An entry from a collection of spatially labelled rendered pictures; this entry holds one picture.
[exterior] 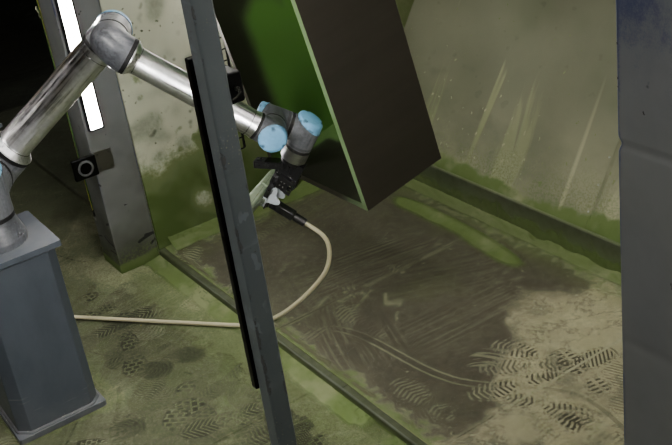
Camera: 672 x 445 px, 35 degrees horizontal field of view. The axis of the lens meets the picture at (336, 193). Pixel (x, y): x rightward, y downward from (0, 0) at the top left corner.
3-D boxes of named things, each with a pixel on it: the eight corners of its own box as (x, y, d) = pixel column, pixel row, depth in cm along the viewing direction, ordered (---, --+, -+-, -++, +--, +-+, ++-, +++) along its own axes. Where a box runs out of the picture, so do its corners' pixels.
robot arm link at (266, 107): (261, 107, 334) (297, 120, 337) (260, 94, 344) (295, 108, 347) (250, 133, 337) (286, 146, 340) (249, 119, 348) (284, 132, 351)
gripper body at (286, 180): (287, 198, 354) (301, 170, 348) (265, 185, 355) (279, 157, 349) (295, 188, 361) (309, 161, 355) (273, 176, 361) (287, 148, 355)
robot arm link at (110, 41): (95, 24, 306) (295, 133, 325) (101, 12, 317) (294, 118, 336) (77, 57, 309) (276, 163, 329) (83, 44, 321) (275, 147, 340)
